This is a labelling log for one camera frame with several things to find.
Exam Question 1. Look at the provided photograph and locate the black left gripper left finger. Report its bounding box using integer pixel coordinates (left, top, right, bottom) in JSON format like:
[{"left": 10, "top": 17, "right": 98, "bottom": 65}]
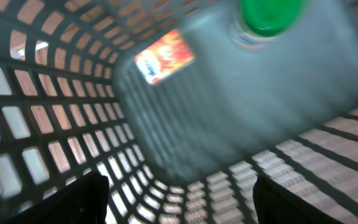
[{"left": 6, "top": 171, "right": 109, "bottom": 224}]

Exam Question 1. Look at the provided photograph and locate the green cap white bottle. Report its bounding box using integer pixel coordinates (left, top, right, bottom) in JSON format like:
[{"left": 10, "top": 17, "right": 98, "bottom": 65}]
[{"left": 231, "top": 0, "right": 306, "bottom": 50}]

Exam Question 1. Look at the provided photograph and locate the orange red tissue pack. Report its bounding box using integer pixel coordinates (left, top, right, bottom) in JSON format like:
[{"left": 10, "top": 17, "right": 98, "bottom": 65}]
[{"left": 134, "top": 29, "right": 196, "bottom": 85}]

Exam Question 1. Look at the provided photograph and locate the grey plastic shopping basket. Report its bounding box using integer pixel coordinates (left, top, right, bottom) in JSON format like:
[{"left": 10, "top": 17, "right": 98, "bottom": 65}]
[{"left": 0, "top": 0, "right": 358, "bottom": 223}]

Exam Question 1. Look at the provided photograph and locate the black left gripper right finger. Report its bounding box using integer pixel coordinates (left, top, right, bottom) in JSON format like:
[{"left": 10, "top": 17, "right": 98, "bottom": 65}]
[{"left": 253, "top": 175, "right": 342, "bottom": 224}]

